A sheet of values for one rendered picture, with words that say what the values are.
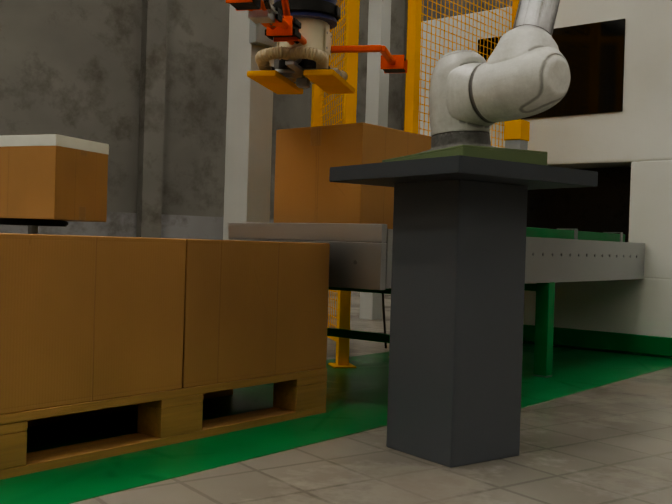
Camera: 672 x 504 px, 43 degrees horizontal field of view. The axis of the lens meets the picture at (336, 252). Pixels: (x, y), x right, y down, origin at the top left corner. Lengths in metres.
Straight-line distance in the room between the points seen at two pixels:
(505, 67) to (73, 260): 1.13
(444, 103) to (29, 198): 2.58
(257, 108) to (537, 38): 2.19
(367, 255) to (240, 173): 1.50
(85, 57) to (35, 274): 10.56
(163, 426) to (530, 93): 1.25
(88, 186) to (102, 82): 8.15
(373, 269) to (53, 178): 2.01
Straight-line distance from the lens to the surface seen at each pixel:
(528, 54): 2.15
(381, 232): 2.72
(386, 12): 6.52
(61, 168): 4.32
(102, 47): 12.67
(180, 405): 2.36
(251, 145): 4.12
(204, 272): 2.37
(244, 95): 4.16
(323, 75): 2.79
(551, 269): 3.78
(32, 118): 12.19
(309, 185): 3.01
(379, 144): 2.96
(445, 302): 2.16
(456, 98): 2.24
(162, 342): 2.29
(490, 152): 2.15
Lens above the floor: 0.54
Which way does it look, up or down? 1 degrees down
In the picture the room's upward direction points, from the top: 2 degrees clockwise
